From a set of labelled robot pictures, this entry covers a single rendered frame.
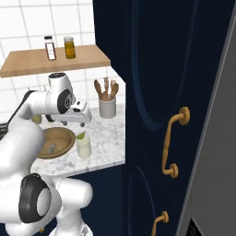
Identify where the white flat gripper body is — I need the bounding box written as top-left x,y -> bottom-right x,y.
45,107 -> 93,124

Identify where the wooden ice bowl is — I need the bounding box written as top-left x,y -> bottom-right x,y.
36,126 -> 77,160

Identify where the glass of lemonade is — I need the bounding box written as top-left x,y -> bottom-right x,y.
75,130 -> 93,159

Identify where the grey fridge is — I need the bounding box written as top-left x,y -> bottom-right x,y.
174,6 -> 236,236

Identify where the green lime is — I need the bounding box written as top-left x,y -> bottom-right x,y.
31,113 -> 43,125

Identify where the white utensil pot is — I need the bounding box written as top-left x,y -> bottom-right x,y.
98,96 -> 118,120

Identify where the wooden spoon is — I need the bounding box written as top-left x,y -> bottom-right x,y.
93,78 -> 104,101

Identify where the wooden spatula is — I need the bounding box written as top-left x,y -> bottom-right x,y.
102,77 -> 111,101

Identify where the wooden fork utensil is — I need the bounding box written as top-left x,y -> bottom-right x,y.
109,79 -> 120,100

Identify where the black hob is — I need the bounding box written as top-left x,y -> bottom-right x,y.
0,122 -> 9,141

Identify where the yellow jar with pale lid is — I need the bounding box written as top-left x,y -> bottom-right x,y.
63,35 -> 77,60

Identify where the spice jar with black lid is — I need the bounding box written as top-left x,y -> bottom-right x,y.
43,35 -> 58,62

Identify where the navy base cabinet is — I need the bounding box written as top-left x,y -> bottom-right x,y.
36,163 -> 127,236

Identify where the navy low cupboard door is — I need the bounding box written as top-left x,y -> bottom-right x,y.
123,164 -> 189,236

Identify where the navy tall cupboard door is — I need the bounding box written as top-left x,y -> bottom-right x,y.
124,0 -> 236,222

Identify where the wooden wall shelf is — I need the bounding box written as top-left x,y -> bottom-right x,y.
0,43 -> 112,78

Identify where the long brass door handle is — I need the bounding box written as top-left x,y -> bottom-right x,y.
161,106 -> 191,180

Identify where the short brass door handle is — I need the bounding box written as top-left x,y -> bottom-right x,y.
150,210 -> 171,236

